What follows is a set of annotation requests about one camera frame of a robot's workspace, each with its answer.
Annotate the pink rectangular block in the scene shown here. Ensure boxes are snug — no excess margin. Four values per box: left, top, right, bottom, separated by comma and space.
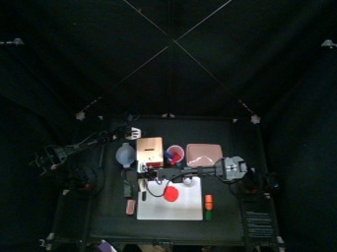
126, 199, 136, 217

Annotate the black camera cable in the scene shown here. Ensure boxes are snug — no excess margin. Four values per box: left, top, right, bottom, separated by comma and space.
142, 176, 174, 199

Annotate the wooden drawer box red front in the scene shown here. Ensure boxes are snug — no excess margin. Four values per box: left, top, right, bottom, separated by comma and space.
134, 137, 166, 169

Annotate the red plastic spatula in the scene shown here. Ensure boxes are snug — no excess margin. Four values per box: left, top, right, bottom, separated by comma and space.
170, 151, 184, 166

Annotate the orange toy carrot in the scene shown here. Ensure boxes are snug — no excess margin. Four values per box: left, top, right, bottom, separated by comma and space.
203, 194, 214, 221

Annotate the pink square tray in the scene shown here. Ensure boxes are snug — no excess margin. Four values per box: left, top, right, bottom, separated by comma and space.
184, 143, 223, 168

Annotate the red play dough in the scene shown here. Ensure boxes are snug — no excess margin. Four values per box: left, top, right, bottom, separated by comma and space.
162, 185, 180, 203

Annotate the purple object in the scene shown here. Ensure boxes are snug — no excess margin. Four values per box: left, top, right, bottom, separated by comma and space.
98, 240, 116, 252

